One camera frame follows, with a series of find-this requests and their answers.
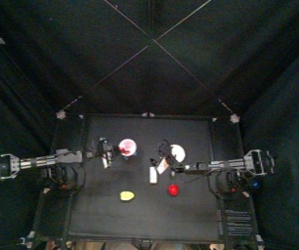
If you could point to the white rectangular block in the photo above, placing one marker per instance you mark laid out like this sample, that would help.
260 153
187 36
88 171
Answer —
153 175

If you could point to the small red toy piece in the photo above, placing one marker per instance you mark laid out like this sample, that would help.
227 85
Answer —
122 150

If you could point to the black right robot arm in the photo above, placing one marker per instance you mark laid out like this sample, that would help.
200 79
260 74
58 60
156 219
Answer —
216 166

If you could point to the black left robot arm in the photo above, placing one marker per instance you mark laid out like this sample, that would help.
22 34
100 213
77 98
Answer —
37 161

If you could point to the thin grey stick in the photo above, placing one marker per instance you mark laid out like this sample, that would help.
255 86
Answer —
172 173

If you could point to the white toy plate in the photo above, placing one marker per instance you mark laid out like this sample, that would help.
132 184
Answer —
179 153

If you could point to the pink toy plate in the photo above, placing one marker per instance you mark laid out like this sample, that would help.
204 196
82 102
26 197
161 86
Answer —
128 145

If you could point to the red toy fruit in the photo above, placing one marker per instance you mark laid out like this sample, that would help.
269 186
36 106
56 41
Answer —
172 190

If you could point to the yellow-green toy fruit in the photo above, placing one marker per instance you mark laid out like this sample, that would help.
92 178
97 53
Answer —
126 195

